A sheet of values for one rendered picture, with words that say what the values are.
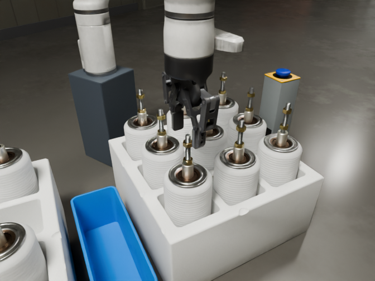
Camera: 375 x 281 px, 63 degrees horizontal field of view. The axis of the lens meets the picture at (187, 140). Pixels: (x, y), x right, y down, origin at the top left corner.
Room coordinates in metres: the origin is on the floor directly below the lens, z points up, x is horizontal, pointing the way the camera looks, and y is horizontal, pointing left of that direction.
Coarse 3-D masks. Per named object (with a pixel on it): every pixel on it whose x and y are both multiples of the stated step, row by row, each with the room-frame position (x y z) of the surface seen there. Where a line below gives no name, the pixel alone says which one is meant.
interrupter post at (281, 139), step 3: (279, 132) 0.56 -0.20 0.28; (285, 132) 0.57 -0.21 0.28; (279, 135) 0.56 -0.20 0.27; (282, 135) 0.56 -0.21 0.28; (285, 135) 0.56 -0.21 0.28; (276, 138) 0.57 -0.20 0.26; (279, 138) 0.56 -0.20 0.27; (282, 138) 0.56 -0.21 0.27; (285, 138) 0.56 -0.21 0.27; (276, 141) 0.57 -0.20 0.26; (279, 141) 0.56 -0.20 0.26; (282, 141) 0.56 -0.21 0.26; (285, 141) 0.56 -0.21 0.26; (279, 144) 0.56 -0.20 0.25; (282, 144) 0.56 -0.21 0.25; (285, 144) 0.56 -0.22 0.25
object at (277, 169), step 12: (264, 144) 0.56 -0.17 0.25; (264, 156) 0.54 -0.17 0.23; (276, 156) 0.52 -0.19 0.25; (288, 156) 0.52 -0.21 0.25; (300, 156) 0.54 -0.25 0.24; (264, 168) 0.54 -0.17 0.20; (276, 168) 0.52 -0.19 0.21; (288, 168) 0.52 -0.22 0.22; (276, 180) 0.52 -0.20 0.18; (288, 180) 0.52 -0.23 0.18
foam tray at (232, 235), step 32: (128, 160) 0.60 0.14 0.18; (128, 192) 0.56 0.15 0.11; (160, 192) 0.48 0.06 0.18; (256, 192) 0.52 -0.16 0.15; (288, 192) 0.48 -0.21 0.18; (160, 224) 0.40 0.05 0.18; (192, 224) 0.40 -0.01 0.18; (224, 224) 0.41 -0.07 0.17; (256, 224) 0.45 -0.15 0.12; (288, 224) 0.50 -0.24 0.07; (160, 256) 0.40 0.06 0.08; (192, 256) 0.37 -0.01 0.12; (224, 256) 0.41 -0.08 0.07; (256, 256) 0.45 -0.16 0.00
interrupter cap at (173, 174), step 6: (174, 168) 0.47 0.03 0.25; (180, 168) 0.47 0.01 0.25; (198, 168) 0.47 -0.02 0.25; (204, 168) 0.47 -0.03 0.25; (168, 174) 0.45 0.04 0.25; (174, 174) 0.45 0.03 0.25; (180, 174) 0.46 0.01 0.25; (198, 174) 0.46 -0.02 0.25; (204, 174) 0.45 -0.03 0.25; (174, 180) 0.44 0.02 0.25; (180, 180) 0.44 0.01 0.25; (186, 180) 0.44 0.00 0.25; (192, 180) 0.44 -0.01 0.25; (198, 180) 0.44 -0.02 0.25; (204, 180) 0.43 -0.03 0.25; (180, 186) 0.42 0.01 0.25; (186, 186) 0.42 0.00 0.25; (192, 186) 0.42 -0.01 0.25; (198, 186) 0.42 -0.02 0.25
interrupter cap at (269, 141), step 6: (264, 138) 0.58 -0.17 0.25; (270, 138) 0.58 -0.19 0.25; (288, 138) 0.58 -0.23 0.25; (294, 138) 0.58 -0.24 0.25; (270, 144) 0.56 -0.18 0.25; (276, 144) 0.56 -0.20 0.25; (288, 144) 0.56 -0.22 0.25; (294, 144) 0.56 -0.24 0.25; (276, 150) 0.53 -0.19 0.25; (282, 150) 0.54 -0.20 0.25; (288, 150) 0.54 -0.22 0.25; (294, 150) 0.54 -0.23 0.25
